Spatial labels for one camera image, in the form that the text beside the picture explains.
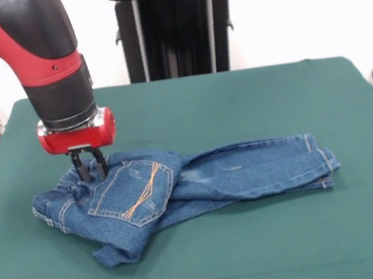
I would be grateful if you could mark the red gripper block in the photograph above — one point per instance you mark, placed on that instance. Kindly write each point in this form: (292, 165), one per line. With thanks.
(76, 138)

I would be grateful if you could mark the blue denim jeans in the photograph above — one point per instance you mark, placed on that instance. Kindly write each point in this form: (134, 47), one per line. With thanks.
(246, 173)

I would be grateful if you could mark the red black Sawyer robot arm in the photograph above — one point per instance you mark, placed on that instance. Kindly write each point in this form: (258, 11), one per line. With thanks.
(40, 45)

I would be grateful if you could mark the dark green table cloth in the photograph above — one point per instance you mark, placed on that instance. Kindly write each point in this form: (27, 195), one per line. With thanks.
(223, 262)

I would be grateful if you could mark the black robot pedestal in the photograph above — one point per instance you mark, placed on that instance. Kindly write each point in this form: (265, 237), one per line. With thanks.
(176, 34)

